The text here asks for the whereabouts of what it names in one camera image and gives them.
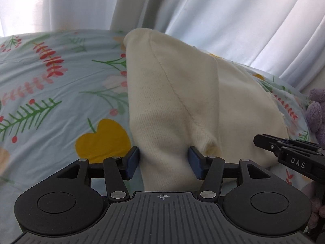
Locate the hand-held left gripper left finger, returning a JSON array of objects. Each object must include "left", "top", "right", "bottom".
[{"left": 56, "top": 146, "right": 141, "bottom": 202}]

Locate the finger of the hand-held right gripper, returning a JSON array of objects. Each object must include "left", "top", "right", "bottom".
[{"left": 253, "top": 133, "right": 322, "bottom": 158}]

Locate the floral bed sheet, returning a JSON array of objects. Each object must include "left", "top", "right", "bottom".
[{"left": 0, "top": 29, "right": 319, "bottom": 232}]

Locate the purple plush toy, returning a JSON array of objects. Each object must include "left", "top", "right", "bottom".
[{"left": 305, "top": 88, "right": 325, "bottom": 134}]

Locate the grey curtain panel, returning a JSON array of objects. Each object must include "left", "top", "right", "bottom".
[{"left": 109, "top": 0, "right": 176, "bottom": 34}]

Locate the cream knit sweater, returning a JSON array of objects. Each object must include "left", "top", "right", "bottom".
[{"left": 123, "top": 27, "right": 288, "bottom": 192}]

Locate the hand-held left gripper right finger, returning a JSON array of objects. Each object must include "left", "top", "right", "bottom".
[{"left": 187, "top": 146, "right": 270, "bottom": 200}]

